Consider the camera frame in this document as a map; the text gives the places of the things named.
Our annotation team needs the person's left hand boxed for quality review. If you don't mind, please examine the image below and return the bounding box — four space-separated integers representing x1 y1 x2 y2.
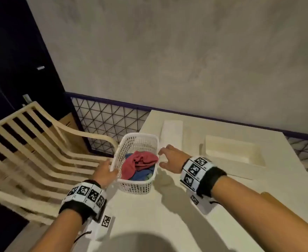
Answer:
92 160 119 189

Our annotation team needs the person's right hand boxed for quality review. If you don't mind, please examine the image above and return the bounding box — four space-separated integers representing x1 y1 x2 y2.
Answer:
157 144 192 174

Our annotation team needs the white tissues pack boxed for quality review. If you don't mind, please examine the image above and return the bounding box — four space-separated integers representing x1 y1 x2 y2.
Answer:
160 120 184 156

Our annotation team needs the red cloth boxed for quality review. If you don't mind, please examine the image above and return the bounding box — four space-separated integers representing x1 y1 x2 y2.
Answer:
121 151 159 180

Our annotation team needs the white plastic mesh basket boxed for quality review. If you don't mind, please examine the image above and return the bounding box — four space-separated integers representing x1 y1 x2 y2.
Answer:
109 132 161 195

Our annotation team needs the cream tissue box base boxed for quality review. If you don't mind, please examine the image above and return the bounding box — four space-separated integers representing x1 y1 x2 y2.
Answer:
204 135 266 167

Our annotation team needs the wooden lid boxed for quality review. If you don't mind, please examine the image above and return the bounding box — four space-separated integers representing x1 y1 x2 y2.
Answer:
260 192 287 209

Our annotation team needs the person's left forearm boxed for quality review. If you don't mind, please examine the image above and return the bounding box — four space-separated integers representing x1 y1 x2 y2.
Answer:
31 209 86 252

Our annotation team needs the person's right forearm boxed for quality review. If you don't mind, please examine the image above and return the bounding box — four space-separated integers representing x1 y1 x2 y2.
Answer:
211 175 308 252

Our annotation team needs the brown cardboard box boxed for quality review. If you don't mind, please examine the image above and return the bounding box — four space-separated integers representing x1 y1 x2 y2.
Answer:
57 112 89 153

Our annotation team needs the black marker-tagged right wristband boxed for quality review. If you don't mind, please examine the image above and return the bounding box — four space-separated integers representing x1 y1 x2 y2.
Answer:
180 156 227 198

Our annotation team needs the black marker-tagged wristband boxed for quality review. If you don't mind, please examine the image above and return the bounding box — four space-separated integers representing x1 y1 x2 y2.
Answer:
180 156 227 198
59 180 108 223

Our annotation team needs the black marker-tagged left wristband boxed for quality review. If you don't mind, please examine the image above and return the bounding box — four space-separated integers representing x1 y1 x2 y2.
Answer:
59 180 108 223

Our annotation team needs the blue cloth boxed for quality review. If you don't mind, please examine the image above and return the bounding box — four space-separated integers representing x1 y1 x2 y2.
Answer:
125 153 156 181

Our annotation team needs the dark cabinet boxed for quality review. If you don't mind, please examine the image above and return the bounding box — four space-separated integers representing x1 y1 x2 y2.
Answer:
0 0 91 171

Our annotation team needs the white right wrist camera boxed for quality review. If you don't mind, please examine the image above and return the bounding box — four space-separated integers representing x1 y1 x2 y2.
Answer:
187 190 220 216

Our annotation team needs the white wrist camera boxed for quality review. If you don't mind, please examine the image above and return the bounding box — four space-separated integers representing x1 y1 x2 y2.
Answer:
87 214 116 241
187 190 220 216

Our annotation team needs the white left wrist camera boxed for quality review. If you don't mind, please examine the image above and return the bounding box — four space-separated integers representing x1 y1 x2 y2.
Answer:
87 214 116 241

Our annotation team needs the black left camera cable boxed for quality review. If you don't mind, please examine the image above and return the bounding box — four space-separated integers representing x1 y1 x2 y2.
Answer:
74 231 91 243

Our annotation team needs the black wire mesh fence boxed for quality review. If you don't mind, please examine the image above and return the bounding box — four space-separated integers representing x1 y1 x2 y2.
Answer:
66 92 308 162

